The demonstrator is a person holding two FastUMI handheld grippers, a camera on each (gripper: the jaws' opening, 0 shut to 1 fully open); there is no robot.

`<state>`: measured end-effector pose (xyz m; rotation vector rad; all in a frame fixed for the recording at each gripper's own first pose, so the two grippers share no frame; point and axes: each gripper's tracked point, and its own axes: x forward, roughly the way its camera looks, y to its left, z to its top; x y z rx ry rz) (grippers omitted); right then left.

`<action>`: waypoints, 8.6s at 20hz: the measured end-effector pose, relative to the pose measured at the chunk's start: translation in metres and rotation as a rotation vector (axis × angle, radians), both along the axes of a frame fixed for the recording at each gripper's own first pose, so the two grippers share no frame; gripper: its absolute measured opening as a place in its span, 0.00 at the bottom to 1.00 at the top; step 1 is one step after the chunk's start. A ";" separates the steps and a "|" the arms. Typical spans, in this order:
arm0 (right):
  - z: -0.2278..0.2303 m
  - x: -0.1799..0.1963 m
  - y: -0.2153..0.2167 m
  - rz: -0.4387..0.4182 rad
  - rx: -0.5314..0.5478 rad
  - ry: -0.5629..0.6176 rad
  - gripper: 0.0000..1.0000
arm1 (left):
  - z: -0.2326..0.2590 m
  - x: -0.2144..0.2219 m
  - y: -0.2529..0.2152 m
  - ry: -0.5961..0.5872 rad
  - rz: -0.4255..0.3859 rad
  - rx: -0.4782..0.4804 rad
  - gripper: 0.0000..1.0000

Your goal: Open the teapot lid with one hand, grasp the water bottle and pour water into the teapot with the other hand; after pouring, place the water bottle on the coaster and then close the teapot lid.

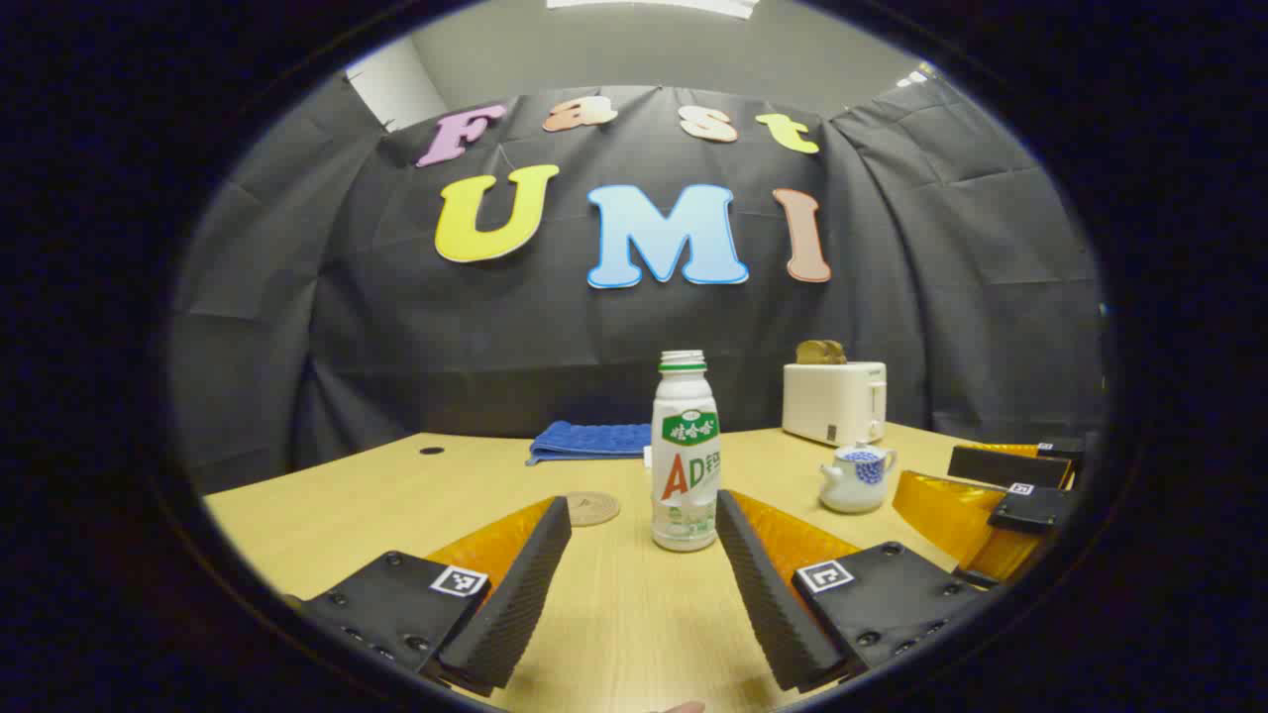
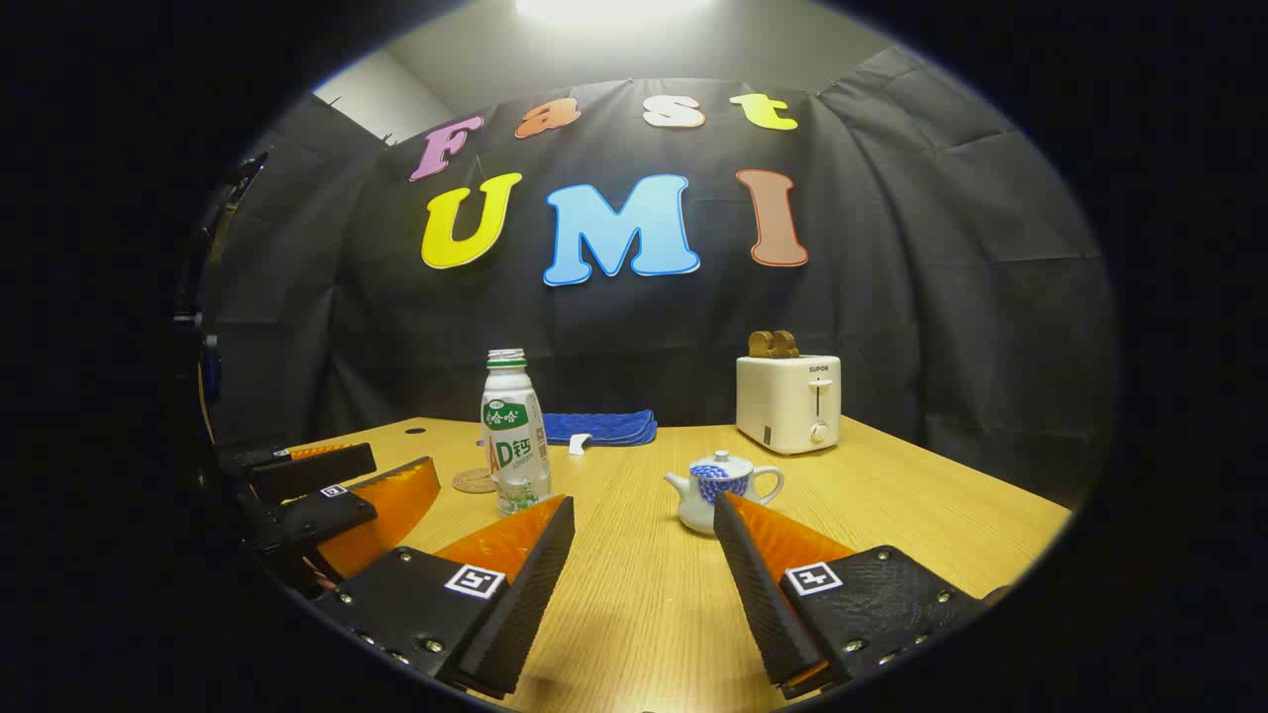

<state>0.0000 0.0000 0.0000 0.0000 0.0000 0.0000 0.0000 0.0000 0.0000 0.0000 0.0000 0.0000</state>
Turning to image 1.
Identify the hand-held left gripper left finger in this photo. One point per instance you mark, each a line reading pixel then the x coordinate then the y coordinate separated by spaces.
pixel 515 594

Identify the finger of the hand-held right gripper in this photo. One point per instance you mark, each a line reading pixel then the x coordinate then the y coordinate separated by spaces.
pixel 1005 465
pixel 1030 507

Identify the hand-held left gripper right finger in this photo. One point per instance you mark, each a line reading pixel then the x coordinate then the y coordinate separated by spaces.
pixel 768 594

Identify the round wooden coaster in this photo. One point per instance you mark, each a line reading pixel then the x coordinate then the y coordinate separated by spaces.
pixel 592 508

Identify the white teacup blue pattern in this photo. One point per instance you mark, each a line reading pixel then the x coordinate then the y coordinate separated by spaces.
pixel 852 485

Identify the white water bottle green label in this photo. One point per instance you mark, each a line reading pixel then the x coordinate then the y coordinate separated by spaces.
pixel 686 465

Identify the blue folded cloth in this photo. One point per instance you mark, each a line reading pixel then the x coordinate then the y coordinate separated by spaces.
pixel 589 439

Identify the white toaster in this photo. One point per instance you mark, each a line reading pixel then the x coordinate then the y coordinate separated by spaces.
pixel 827 401

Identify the brown toast slice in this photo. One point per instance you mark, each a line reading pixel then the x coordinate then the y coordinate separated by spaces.
pixel 809 353
pixel 835 353

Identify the ceiling light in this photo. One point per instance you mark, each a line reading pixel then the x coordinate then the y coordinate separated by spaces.
pixel 654 5

